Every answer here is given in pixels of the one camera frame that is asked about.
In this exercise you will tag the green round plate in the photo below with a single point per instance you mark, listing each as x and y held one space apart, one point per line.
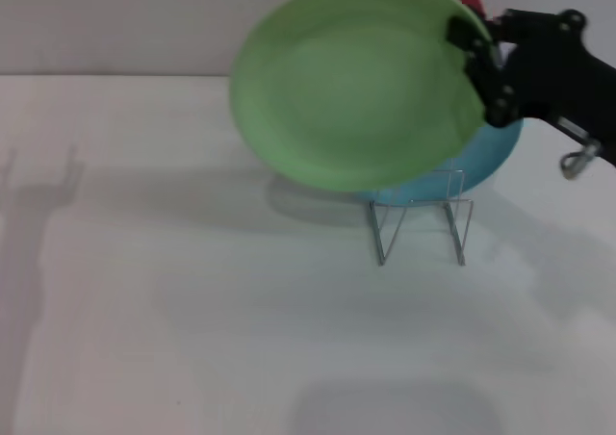
356 88

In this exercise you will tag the light blue round plate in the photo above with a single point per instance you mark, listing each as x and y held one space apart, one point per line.
495 151

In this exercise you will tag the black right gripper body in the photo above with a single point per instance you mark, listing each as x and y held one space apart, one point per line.
558 74

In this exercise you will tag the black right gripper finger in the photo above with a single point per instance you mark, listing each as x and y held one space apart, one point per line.
503 27
486 79

